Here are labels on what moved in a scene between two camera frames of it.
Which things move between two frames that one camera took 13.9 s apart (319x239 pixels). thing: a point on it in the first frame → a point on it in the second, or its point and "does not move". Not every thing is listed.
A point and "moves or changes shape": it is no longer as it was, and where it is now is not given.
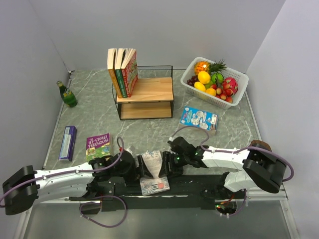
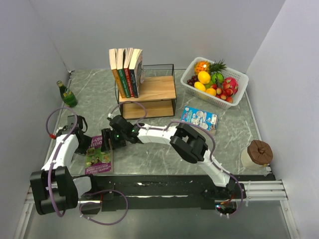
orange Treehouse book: (110, 56) moves or changes shape
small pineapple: (205, 65) does not move
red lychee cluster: (225, 93) does not move
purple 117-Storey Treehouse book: (98, 146) does not move
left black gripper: (131, 179) → (82, 150)
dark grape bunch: (194, 78) does not move
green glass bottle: (68, 95) does not move
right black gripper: (167, 157) → (106, 135)
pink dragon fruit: (234, 83) does not move
